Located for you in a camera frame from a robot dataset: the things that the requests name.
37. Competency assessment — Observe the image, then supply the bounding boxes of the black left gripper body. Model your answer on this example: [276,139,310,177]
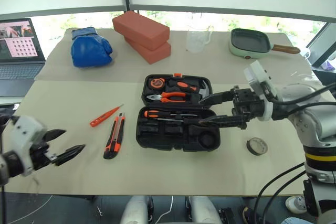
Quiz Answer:
[30,140,57,170]

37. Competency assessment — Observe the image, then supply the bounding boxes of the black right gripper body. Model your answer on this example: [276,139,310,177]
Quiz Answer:
[230,85,265,130]

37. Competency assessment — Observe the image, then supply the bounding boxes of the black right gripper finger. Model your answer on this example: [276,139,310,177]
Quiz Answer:
[198,114,247,129]
[198,89,236,105]

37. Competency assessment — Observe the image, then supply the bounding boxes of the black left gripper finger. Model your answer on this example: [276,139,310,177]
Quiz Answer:
[54,144,86,167]
[43,129,67,144]

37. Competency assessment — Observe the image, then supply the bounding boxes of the black electrical tape roll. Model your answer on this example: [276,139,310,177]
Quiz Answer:
[246,136,269,156]

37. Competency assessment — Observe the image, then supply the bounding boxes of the black orange utility knife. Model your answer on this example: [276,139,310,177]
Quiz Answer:
[102,112,126,160]

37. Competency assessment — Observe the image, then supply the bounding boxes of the orange voltage tester pen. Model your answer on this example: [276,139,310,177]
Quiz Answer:
[89,103,124,129]

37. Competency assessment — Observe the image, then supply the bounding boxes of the black plastic tool case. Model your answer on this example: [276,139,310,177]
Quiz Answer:
[135,73,222,153]

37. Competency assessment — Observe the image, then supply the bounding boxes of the beige paper table cover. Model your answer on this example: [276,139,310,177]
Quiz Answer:
[35,27,320,84]
[4,80,313,197]

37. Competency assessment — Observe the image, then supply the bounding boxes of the clear measuring jug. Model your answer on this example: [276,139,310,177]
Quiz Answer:
[185,25,215,53]

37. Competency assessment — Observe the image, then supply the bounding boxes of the green electric frying pan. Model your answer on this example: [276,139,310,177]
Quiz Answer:
[228,28,301,60]

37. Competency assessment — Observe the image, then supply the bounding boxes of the orange black tape measure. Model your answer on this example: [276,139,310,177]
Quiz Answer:
[149,76,166,90]

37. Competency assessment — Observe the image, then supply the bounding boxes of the dark grey laptop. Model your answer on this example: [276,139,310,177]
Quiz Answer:
[0,17,47,98]

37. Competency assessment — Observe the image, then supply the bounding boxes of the red brick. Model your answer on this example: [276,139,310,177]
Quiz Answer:
[123,36,172,66]
[112,10,171,51]

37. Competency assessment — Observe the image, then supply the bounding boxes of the white mug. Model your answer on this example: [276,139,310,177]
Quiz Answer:
[299,47,312,61]

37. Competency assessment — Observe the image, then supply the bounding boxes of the silver left robot leg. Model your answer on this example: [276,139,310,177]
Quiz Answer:
[120,195,154,224]

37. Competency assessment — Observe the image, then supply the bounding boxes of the silver robot leg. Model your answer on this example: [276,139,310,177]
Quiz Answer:
[184,195,222,224]
[120,195,154,224]

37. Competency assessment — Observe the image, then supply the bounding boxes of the silver right robot leg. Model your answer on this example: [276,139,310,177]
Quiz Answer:
[184,195,222,224]

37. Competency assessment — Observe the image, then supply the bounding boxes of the blue boxing glove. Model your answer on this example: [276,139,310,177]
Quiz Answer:
[70,27,114,68]

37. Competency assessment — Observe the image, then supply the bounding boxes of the black shoe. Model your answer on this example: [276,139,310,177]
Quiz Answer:
[241,206,259,224]

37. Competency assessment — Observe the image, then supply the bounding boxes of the white sneaker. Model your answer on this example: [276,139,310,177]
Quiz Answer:
[285,195,307,215]

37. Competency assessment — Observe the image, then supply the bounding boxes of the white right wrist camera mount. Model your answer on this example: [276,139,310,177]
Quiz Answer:
[243,60,279,121]

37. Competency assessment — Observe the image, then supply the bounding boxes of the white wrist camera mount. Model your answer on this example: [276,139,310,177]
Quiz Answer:
[10,115,48,177]
[243,60,279,121]

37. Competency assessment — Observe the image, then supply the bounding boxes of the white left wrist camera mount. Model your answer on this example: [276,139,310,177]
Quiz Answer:
[10,115,48,177]

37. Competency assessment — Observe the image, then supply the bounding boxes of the hammer with orange black handle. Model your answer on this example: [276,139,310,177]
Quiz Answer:
[167,78,214,102]

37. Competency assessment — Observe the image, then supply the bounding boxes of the orange handled pliers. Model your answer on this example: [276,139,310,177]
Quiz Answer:
[146,91,194,104]

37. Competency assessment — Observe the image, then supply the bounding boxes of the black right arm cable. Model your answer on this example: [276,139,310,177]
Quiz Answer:
[266,81,336,224]

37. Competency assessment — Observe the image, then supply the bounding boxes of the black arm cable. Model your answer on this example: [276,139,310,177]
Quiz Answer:
[266,81,336,224]
[1,185,7,224]

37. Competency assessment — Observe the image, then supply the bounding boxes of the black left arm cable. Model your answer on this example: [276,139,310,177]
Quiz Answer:
[1,185,7,224]

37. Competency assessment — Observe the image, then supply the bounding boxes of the orange black handled screwdriver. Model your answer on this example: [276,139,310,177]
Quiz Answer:
[143,110,199,119]

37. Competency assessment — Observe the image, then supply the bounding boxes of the thin white cable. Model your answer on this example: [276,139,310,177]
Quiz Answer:
[159,196,174,220]

